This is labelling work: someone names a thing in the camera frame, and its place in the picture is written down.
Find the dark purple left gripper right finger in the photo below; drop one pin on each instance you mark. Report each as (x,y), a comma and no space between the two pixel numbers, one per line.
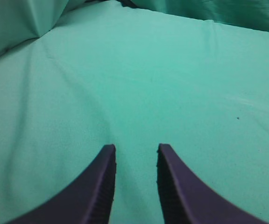
(186,199)

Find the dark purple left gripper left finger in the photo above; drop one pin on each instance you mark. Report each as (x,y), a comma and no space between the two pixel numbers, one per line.
(86,200)

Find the green table cloth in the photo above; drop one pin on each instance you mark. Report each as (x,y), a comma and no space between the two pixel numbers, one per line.
(108,74)

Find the green backdrop curtain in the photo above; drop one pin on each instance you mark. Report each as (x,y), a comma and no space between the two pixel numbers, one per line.
(22,20)

